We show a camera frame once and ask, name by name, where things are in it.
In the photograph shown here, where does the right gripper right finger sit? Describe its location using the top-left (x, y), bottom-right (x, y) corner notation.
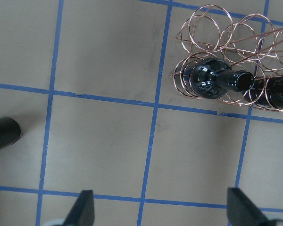
top-left (227, 187), bottom-right (269, 226)

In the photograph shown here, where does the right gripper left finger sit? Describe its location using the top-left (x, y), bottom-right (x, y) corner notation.
top-left (63, 190), bottom-right (95, 226)

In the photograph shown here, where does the dark wine bottle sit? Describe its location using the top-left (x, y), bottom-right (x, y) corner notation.
top-left (244, 76), bottom-right (283, 110)
top-left (0, 117), bottom-right (21, 150)
top-left (189, 58), bottom-right (254, 99)

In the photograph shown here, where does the copper wire bottle basket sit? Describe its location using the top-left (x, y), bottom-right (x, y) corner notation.
top-left (171, 4), bottom-right (283, 112)

